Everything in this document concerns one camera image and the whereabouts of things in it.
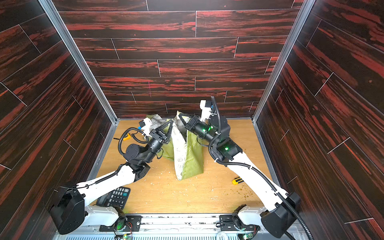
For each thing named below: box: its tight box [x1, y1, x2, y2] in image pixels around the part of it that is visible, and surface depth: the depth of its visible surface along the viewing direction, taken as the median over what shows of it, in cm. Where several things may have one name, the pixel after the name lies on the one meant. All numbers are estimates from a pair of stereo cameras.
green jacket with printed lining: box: [147, 110, 204, 181], surface depth 76 cm
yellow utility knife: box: [232, 176, 245, 185], surface depth 88 cm
